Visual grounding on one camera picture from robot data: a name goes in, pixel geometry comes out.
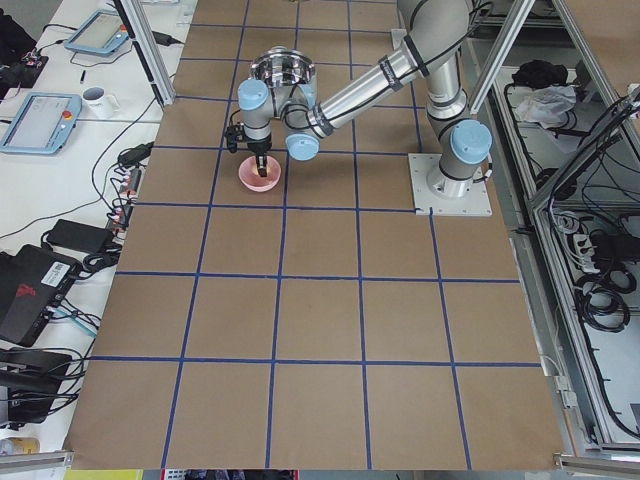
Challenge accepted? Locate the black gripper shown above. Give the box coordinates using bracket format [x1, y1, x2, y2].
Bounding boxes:
[247, 138, 271, 177]

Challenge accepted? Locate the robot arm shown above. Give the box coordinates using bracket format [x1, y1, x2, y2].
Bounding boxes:
[225, 1, 475, 176]

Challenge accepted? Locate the pale green electric pot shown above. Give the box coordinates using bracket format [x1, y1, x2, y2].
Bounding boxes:
[249, 46, 317, 117]

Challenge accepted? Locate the pink bowl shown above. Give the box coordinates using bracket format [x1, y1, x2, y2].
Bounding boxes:
[238, 156, 282, 192]

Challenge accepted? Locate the white mug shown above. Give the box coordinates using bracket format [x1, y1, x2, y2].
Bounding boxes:
[82, 86, 120, 120]

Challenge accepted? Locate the black power adapter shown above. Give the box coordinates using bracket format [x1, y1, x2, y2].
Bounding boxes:
[43, 219, 114, 253]

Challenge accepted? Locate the teach pendant far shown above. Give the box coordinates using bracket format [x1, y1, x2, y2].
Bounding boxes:
[64, 10, 129, 57]

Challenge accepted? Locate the teach pendant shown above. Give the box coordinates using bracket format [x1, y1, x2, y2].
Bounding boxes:
[1, 92, 82, 155]
[64, 10, 129, 57]

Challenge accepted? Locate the teach pendant near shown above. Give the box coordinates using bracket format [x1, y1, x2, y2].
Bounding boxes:
[1, 92, 82, 155]

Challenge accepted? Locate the black laptop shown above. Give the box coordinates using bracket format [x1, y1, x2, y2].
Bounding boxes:
[1, 244, 81, 347]

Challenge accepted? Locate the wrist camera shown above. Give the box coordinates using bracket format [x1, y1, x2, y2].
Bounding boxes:
[225, 123, 246, 153]

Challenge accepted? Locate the aluminium frame post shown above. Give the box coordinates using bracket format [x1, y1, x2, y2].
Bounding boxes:
[114, 0, 176, 107]

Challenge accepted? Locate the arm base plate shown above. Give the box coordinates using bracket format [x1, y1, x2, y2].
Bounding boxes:
[408, 153, 492, 217]

